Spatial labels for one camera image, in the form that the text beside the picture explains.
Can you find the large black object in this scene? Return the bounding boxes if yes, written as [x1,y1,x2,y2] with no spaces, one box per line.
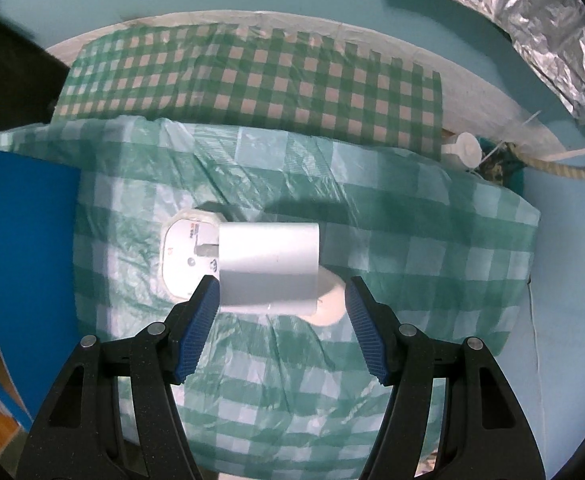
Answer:
[0,7,71,142]

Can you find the light green checkered plastic sheet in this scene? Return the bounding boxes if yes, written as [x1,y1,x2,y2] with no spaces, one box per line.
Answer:
[10,115,541,477]

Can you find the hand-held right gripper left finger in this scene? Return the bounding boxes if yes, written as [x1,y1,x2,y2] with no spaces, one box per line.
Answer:
[17,275,222,480]

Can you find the white bottle cap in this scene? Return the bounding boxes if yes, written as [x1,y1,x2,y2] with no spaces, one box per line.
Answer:
[443,132,483,169]

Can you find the beige rope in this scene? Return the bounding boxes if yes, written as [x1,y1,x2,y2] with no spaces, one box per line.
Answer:
[521,142,585,181]

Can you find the green beige checkered cloth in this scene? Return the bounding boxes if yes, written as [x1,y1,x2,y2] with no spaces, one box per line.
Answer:
[55,22,446,162]

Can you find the white oval object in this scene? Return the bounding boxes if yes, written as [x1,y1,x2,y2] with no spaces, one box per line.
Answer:
[303,265,346,326]

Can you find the crinkled silver foil sheet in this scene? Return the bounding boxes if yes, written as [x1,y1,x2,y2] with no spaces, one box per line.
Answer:
[387,0,585,126]

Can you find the white octagonal travel adapter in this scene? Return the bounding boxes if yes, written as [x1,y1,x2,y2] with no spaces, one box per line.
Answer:
[158,210,228,304]

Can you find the blue cardboard box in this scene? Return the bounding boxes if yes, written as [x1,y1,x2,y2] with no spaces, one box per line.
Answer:
[0,147,84,442]

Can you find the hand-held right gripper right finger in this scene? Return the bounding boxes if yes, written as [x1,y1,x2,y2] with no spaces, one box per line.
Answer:
[345,275,546,480]

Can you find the white charger cube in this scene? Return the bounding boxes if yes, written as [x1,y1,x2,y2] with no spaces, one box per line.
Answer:
[217,222,322,317]

